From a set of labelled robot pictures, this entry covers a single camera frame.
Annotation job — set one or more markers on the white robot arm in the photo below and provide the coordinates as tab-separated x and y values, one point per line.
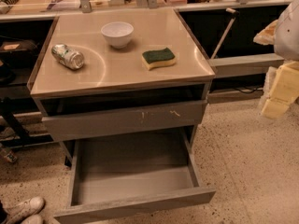
281	86

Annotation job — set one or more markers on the white sneaker upper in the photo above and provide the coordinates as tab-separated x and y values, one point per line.
26	212

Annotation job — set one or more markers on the grey side bench rail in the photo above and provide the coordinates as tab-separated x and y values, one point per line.
245	65

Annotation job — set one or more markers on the grey drawer cabinet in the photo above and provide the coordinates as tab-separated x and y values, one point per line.
117	78

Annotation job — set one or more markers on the crushed silver can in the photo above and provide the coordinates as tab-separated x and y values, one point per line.
67	56

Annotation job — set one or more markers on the grey drawer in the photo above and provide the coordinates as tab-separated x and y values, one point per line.
125	120
135	173

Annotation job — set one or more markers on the grey top drawer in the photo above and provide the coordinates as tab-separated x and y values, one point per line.
125	120

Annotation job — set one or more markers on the white bowl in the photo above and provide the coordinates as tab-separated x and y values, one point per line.
117	34

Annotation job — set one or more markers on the yellow foam padded gripper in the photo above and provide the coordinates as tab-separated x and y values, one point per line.
288	36

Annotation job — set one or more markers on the green yellow sponge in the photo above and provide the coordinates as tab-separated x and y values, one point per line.
158	58

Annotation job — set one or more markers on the grey metal rod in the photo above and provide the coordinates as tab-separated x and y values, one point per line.
234	14

